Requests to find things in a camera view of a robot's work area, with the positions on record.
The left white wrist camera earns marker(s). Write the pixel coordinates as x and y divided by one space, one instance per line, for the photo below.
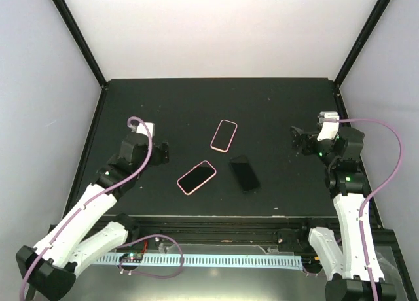
147 128

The black-cased phone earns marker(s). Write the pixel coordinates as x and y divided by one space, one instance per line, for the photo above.
244 173

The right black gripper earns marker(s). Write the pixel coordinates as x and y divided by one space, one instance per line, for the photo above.
296 142

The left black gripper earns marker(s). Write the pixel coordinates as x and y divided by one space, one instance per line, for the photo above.
157 159

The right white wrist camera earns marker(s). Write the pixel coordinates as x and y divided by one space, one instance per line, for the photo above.
329 125

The left black frame post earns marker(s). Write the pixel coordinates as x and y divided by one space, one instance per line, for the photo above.
80 41

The pink-cased phone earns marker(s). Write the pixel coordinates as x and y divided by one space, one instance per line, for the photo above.
196 177
223 136

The right black frame post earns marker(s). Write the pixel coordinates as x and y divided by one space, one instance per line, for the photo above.
374 17

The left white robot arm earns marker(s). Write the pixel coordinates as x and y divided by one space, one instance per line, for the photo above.
54 263

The white slotted cable duct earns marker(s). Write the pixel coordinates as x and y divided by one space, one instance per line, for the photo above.
286 262

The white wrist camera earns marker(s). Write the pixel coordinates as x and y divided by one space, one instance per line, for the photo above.
329 125
147 128

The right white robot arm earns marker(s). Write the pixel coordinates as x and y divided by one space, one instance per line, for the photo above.
350 264

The black frame post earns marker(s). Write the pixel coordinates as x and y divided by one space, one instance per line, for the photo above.
80 41
374 17

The left small circuit board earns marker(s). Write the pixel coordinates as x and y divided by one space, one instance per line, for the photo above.
127 258

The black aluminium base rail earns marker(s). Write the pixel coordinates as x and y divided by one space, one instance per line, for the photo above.
289 234

